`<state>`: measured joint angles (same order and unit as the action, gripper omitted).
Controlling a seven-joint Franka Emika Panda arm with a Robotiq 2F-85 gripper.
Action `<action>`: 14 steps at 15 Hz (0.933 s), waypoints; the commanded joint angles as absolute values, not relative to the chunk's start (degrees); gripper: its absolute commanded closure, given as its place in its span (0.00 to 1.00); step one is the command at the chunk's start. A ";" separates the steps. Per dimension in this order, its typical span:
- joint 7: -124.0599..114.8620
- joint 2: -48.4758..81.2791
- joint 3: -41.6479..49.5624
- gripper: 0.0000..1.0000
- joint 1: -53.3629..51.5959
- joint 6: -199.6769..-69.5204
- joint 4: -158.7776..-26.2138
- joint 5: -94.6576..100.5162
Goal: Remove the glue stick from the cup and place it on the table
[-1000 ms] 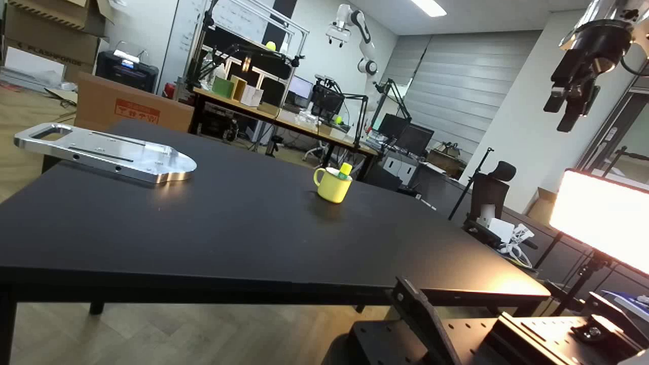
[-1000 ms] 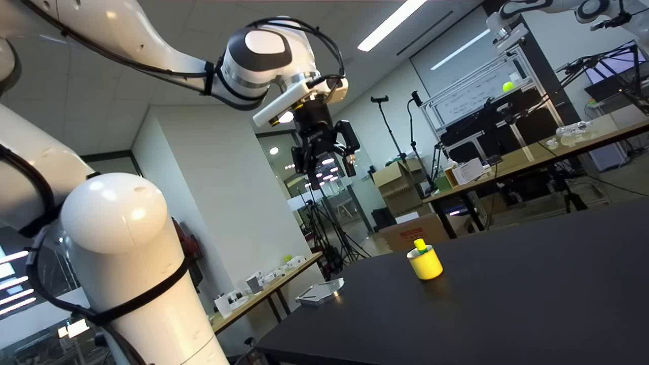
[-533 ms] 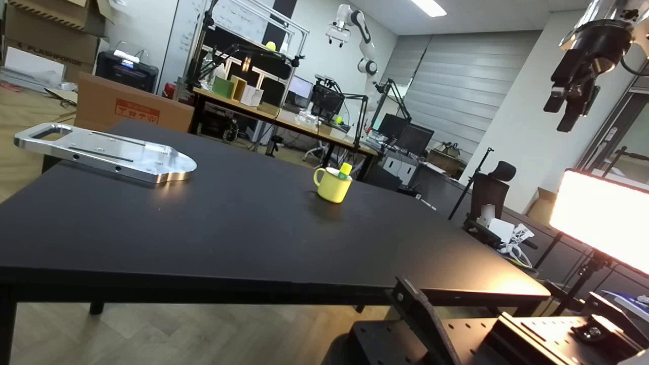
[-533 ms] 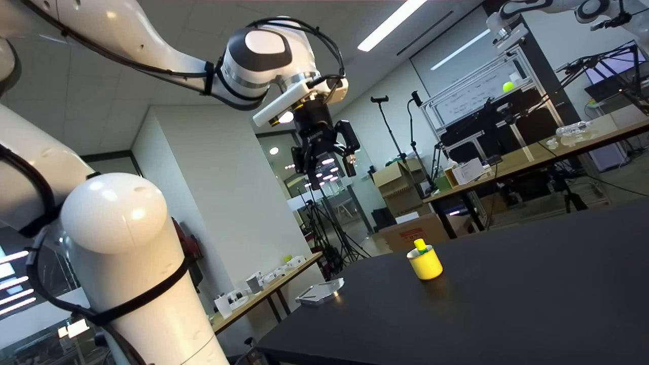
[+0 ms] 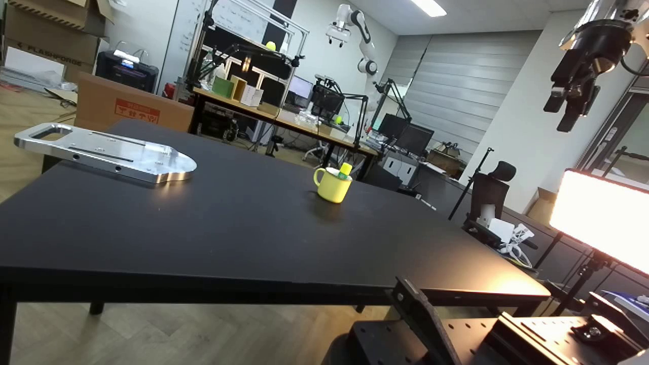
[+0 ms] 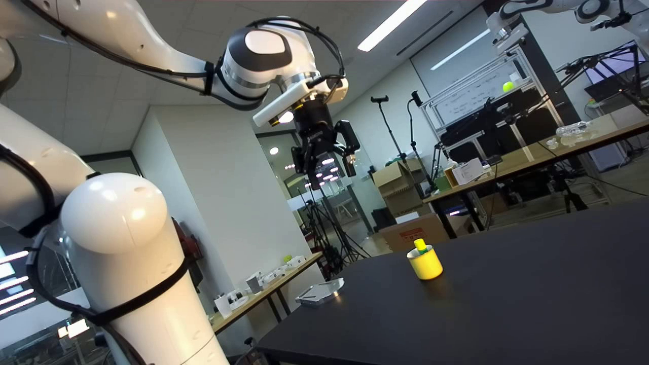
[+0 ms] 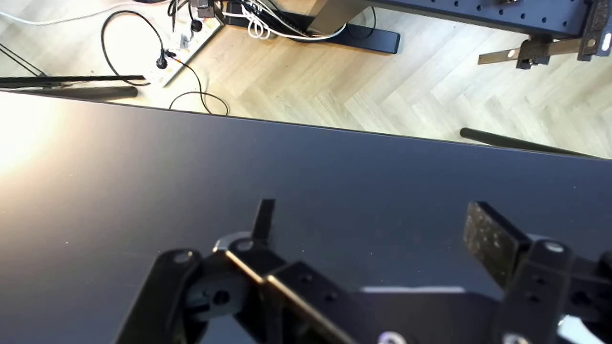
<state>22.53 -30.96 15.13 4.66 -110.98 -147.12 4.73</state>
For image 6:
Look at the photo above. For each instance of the silver metal plate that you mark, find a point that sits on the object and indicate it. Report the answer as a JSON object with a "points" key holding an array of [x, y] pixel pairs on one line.
{"points": [[320, 293]]}

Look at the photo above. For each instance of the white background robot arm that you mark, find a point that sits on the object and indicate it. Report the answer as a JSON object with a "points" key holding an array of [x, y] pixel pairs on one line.
{"points": [[595, 11]]}

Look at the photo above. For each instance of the black tripod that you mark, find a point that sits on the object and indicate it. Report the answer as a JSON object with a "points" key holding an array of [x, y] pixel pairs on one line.
{"points": [[327, 229]]}

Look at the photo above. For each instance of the black light stand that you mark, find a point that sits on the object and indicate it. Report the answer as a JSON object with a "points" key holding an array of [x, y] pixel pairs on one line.
{"points": [[386, 125]]}

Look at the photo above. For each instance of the stacked cardboard boxes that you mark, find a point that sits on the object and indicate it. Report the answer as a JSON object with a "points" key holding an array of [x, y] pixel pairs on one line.
{"points": [[395, 179]]}

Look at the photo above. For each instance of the low wooden side table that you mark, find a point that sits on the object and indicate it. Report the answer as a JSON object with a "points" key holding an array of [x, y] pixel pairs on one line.
{"points": [[269, 290]]}

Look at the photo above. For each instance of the cardboard box with red label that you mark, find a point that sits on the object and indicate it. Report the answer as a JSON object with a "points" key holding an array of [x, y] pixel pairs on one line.
{"points": [[412, 233]]}

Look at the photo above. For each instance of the long wooden desk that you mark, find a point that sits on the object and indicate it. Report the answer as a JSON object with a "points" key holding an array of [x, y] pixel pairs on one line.
{"points": [[540, 152]]}

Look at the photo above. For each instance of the yellow cup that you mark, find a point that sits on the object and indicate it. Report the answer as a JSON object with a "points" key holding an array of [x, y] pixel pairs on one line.
{"points": [[426, 263]]}

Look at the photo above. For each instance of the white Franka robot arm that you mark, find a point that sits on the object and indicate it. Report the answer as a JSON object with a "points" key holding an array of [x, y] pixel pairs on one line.
{"points": [[121, 223]]}

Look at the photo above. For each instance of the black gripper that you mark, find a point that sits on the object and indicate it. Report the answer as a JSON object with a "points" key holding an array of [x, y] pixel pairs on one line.
{"points": [[314, 125]]}

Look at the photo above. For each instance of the yellow-green tennis ball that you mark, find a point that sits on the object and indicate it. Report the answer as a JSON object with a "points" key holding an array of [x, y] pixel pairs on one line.
{"points": [[507, 85]]}

